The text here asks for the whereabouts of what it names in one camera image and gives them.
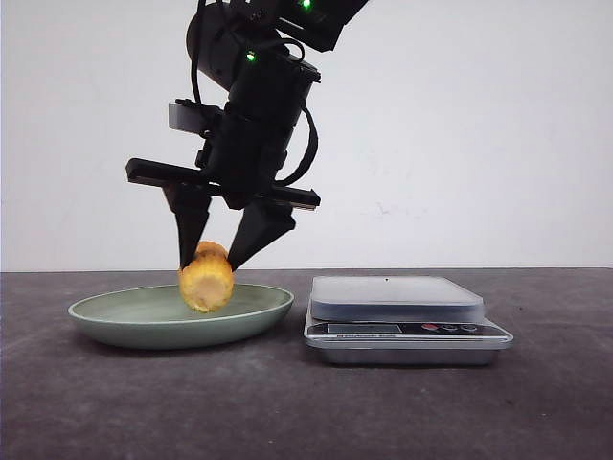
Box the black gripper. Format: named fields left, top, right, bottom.
left=125, top=55, right=320, bottom=270

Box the yellow corn cob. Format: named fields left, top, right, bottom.
left=177, top=241, right=234, bottom=312

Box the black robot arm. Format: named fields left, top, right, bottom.
left=125, top=1, right=362, bottom=268

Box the green round plate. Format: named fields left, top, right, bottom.
left=68, top=284, right=295, bottom=350

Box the silver digital kitchen scale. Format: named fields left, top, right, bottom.
left=304, top=275, right=513, bottom=366

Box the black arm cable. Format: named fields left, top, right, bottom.
left=272, top=103, right=321, bottom=188

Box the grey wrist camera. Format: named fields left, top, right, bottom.
left=168, top=99, right=223, bottom=136

